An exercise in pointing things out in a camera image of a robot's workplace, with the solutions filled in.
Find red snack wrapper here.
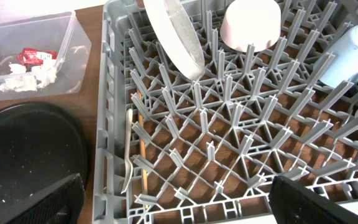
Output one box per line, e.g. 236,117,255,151
17,48,58,67

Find round black tray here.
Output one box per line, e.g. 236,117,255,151
0,101,89,213

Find clear plastic bin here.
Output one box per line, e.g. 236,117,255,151
0,11,91,101

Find white plastic fork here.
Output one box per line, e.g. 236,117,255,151
121,108,133,194

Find white paper napkin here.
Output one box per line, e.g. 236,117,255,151
31,59,57,89

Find wooden chopstick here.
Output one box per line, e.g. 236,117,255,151
136,88,149,210

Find white tissue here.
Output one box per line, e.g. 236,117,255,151
0,63,37,92

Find light blue cup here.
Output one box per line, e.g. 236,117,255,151
319,25,358,88

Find pink bowl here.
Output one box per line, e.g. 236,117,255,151
220,0,282,52

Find grey dishwasher rack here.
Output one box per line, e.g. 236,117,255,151
92,1,358,223

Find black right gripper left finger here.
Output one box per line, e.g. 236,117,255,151
0,174,85,224

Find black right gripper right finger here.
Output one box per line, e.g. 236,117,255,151
268,175,358,224

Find grey plate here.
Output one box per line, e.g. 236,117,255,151
144,0,204,81

